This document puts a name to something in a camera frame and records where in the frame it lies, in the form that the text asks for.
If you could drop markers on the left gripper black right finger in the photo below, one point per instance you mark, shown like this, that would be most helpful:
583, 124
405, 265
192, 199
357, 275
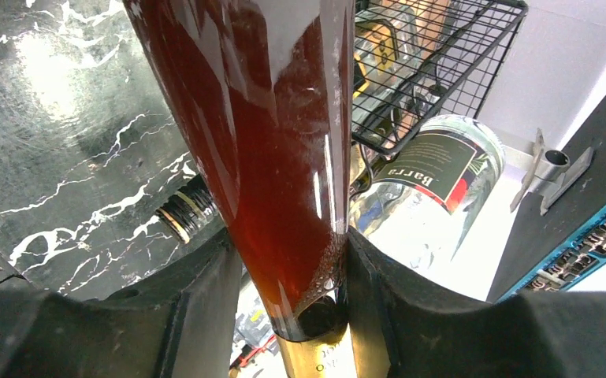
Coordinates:
404, 325

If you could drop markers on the grey network switch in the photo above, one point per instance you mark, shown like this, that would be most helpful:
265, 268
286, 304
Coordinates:
554, 247

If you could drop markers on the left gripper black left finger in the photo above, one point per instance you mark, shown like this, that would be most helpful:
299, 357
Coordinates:
178, 322

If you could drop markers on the dark green wine bottle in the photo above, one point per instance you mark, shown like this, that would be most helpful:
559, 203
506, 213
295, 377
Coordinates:
385, 54

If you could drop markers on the grey metal bracket post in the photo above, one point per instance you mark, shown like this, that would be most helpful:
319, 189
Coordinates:
549, 173

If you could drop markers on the amber wine bottle gold cap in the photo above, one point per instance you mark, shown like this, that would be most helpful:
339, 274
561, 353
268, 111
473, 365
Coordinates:
261, 92

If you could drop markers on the red black utility knife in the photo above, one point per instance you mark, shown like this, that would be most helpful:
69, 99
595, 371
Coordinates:
243, 360

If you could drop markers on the dark bottle with black cap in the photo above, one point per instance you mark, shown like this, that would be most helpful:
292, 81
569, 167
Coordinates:
188, 210

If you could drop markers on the clear bottle with dark label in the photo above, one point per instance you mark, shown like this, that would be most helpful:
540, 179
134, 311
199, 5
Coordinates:
421, 205

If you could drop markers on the black wire wine rack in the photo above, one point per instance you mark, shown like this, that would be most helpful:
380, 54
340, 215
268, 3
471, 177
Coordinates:
463, 45

